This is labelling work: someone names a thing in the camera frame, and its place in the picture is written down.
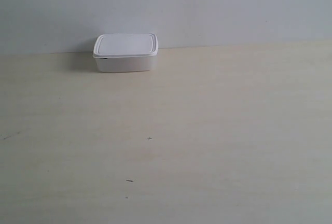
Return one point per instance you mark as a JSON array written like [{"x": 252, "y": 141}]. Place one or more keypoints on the white lidded plastic container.
[{"x": 121, "y": 53}]

